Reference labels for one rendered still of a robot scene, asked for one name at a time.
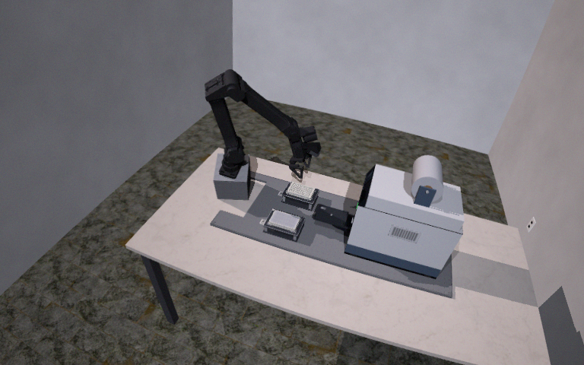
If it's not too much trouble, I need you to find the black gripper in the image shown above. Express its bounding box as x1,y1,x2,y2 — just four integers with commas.
289,144,312,179

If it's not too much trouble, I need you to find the white multi-well plate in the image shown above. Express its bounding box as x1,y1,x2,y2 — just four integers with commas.
268,210,301,232

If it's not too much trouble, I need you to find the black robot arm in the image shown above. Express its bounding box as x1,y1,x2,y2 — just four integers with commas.
205,69,321,179

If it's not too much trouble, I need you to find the light grey cylinder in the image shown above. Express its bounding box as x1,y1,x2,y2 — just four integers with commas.
411,155,443,202

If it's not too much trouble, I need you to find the white well plate with black square wells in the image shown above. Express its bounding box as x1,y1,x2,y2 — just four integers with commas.
286,182,316,200

